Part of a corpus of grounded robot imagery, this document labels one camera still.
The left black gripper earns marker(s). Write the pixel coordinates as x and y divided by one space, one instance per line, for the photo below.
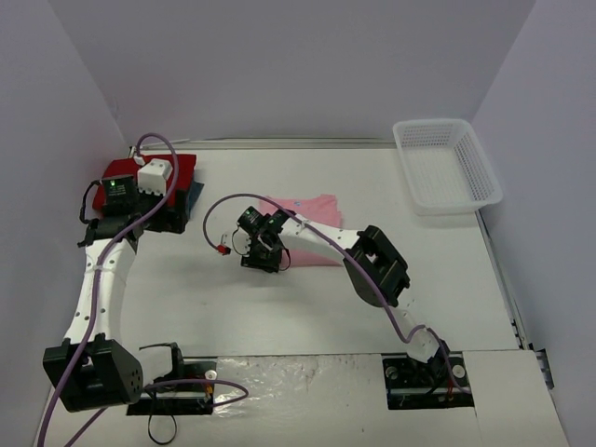
172 216

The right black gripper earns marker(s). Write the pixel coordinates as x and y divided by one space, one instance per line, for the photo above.
260 263

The pink t shirt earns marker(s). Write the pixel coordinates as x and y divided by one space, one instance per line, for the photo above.
322 209

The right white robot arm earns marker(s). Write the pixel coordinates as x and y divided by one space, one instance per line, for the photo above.
376 269

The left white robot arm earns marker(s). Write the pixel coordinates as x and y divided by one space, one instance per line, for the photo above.
91 369

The folded red t shirt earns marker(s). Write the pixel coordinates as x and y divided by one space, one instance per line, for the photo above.
186 174

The folded teal t shirt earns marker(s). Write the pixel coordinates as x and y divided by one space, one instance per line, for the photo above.
194 191

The white foam board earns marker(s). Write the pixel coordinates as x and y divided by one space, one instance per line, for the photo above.
337 400

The white plastic basket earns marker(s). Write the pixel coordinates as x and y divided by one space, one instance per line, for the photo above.
445 167

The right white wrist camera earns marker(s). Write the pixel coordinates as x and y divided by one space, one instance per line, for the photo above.
236 240

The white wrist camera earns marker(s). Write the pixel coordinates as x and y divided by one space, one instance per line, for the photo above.
236 240
152 175

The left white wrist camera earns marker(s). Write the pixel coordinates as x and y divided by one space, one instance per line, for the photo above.
152 175

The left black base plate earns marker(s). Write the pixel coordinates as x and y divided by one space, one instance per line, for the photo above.
190 399

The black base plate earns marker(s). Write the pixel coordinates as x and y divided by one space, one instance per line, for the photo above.
413 386
190 399

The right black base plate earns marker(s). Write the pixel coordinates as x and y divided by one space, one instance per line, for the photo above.
413 386

